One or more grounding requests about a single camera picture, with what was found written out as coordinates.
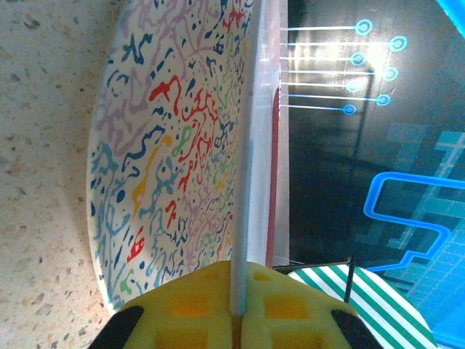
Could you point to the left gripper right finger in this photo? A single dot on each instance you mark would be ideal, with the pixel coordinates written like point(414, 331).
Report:
point(290, 320)

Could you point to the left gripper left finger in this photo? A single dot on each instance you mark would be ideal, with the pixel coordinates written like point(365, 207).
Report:
point(181, 320)

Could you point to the green striped plate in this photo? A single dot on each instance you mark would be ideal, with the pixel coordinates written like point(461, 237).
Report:
point(381, 316)

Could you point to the colourful squiggle pattern plate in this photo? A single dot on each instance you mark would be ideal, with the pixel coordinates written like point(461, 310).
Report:
point(163, 145)

